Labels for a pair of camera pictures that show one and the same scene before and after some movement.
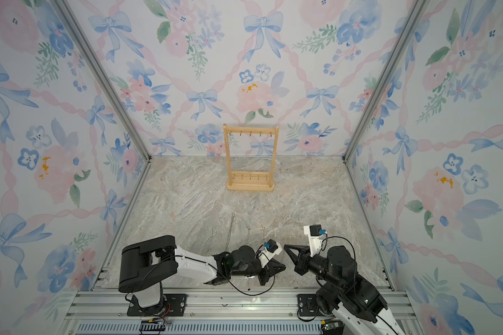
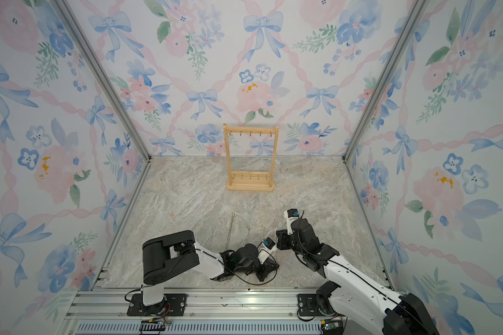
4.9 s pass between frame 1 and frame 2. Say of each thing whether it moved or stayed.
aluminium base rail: stayed
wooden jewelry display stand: stayed
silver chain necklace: stayed
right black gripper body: moved
